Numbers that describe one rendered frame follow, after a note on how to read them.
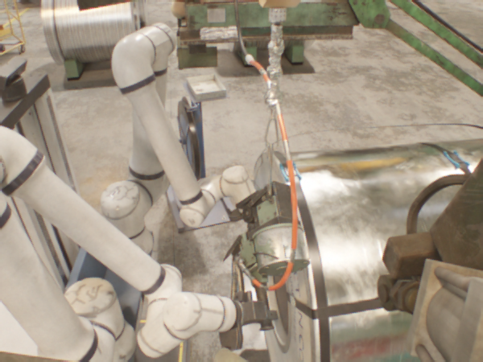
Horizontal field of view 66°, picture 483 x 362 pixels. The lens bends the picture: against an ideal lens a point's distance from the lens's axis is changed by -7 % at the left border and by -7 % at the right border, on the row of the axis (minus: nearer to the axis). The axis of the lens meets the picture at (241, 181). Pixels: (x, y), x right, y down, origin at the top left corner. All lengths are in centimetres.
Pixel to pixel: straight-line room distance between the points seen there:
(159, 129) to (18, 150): 54
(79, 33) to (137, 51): 491
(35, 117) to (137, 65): 34
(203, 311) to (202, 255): 210
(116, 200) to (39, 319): 70
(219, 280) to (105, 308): 173
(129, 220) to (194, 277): 140
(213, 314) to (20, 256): 43
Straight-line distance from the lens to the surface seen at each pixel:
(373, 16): 187
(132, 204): 152
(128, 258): 100
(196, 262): 297
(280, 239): 108
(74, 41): 620
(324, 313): 126
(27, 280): 89
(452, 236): 36
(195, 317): 92
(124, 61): 124
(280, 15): 88
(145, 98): 126
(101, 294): 122
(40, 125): 132
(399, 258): 40
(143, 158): 156
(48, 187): 91
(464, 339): 20
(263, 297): 117
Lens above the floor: 219
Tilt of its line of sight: 36 degrees down
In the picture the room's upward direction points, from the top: straight up
